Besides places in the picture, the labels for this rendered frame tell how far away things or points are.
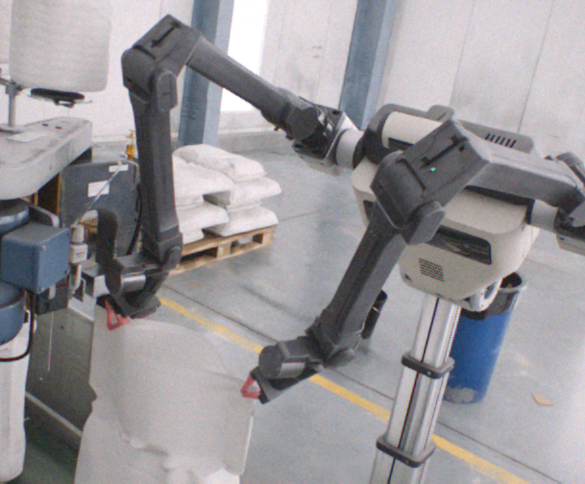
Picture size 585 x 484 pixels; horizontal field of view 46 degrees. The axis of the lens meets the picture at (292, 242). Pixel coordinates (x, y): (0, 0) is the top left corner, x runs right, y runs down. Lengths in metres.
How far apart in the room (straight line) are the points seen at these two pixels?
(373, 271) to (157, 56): 0.49
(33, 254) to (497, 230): 0.84
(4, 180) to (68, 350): 1.21
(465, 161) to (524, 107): 8.49
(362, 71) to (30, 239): 9.03
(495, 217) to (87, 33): 0.82
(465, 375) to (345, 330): 2.44
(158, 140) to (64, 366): 1.25
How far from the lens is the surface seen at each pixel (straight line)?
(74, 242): 1.51
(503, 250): 1.41
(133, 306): 1.48
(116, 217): 1.63
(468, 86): 9.62
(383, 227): 0.94
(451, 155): 0.90
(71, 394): 2.37
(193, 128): 7.58
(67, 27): 1.22
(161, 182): 1.29
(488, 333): 3.47
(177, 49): 1.17
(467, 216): 1.40
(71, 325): 2.26
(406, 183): 0.90
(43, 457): 2.22
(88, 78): 1.24
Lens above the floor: 1.72
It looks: 19 degrees down
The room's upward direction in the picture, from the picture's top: 10 degrees clockwise
